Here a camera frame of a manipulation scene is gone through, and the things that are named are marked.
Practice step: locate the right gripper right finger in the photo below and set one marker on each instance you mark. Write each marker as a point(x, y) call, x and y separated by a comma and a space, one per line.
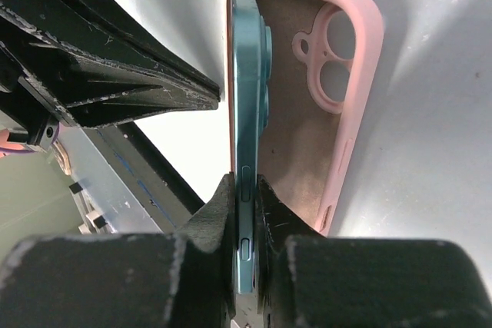
point(307, 280)

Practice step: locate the teal-edged black smartphone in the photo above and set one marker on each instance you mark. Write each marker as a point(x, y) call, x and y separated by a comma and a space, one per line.
point(250, 61)

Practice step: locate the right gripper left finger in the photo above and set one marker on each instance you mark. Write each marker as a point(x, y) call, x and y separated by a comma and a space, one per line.
point(180, 279)

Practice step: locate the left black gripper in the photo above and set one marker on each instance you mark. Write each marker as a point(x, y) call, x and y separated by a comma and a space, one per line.
point(87, 64)

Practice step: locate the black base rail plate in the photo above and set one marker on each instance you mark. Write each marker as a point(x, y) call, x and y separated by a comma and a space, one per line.
point(158, 187)

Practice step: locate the pink phone case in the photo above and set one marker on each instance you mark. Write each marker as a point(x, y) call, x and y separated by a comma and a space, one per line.
point(314, 51)

